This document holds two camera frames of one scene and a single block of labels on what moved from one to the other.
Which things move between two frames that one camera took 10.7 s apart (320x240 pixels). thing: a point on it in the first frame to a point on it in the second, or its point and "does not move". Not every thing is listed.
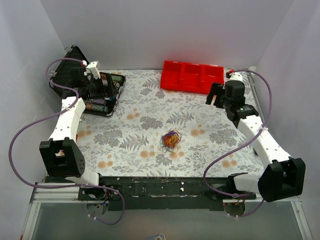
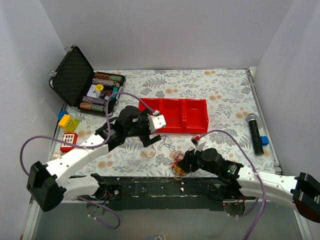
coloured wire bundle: [169, 141] to [178, 171]
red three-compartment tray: [191, 77] to [182, 115]
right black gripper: [217, 92] to [188, 160]
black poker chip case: [100, 95] does not move
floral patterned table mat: [156, 132] does not move
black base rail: [161, 193] does not move
